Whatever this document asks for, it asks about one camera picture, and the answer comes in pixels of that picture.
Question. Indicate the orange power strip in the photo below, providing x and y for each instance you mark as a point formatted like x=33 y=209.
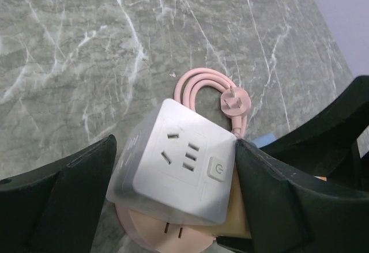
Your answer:
x=321 y=177

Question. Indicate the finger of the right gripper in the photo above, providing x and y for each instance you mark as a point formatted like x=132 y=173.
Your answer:
x=326 y=145

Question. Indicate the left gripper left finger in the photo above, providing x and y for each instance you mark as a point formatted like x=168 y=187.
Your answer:
x=56 y=208

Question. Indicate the pink round power socket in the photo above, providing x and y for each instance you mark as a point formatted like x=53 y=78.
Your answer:
x=159 y=236

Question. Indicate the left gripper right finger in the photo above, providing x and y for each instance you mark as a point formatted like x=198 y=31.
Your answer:
x=291 y=211

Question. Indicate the white square smart plug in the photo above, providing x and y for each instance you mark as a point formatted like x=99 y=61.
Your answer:
x=176 y=166

